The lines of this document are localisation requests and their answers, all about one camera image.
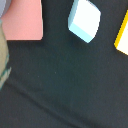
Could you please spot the light blue milk carton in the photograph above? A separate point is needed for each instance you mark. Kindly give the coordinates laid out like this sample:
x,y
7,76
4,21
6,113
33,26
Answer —
x,y
84,19

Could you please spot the grey teal gripper finger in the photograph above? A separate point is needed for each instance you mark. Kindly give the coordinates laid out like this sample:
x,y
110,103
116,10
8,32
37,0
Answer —
x,y
4,58

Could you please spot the yellow butter box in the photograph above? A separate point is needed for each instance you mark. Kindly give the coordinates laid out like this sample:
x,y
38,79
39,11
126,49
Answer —
x,y
121,42

